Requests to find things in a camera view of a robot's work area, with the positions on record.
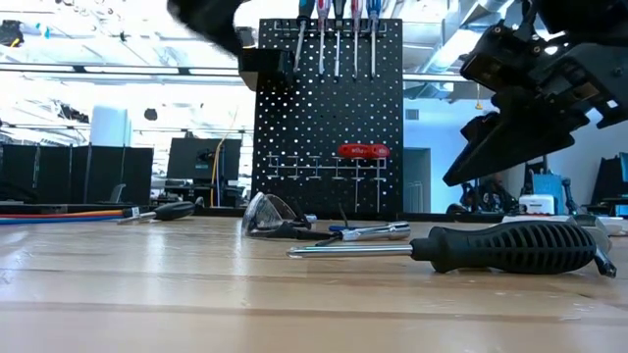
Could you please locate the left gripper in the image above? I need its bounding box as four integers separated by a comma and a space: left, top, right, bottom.
166, 0, 251, 55

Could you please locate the blue box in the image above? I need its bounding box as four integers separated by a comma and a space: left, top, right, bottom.
531, 172, 566, 197

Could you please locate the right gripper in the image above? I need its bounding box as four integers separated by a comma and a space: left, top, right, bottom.
443, 22, 628, 186

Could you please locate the red-handled wiha tool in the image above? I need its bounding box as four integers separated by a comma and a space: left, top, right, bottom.
367, 143, 393, 213
337, 143, 373, 213

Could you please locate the grey door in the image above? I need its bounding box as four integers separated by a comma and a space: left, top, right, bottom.
402, 146, 433, 215

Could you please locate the coloured wire harness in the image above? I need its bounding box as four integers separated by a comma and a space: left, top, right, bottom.
0, 207, 144, 226

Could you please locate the white work glove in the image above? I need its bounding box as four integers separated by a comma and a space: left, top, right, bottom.
500, 213, 628, 237

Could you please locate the black plastic pegboard bin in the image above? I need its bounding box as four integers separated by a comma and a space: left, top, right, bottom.
238, 47, 295, 93

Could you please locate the large red-handled screwdriver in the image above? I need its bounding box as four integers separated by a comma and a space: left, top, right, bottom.
316, 0, 331, 76

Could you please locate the small red-handled screwdriver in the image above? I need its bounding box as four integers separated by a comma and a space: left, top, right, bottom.
350, 0, 364, 79

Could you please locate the black ribbed handle screwdriver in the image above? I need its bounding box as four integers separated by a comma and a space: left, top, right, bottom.
286, 220, 599, 275

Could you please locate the white box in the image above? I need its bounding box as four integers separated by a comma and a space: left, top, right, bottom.
518, 193, 556, 216

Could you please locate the small blue-handled screwdriver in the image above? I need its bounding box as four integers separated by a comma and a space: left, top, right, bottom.
366, 0, 383, 78

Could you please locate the slim black-handled screwdriver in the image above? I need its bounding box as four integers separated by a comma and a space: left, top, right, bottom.
116, 200, 197, 227

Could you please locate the yellow hanging cable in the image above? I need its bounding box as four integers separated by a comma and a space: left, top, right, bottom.
209, 110, 240, 208

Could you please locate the person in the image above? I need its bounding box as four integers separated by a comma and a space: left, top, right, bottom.
470, 172, 520, 216

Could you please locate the black metal pegboard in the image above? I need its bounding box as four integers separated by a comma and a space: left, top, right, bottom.
252, 18, 404, 221

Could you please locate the white column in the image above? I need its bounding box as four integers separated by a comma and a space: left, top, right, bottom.
89, 104, 132, 148

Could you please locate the silver wire hook rack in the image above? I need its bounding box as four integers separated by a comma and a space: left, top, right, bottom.
266, 150, 389, 195

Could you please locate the large blue-handled screwdriver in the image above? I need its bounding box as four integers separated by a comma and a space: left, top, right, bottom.
292, 0, 316, 74

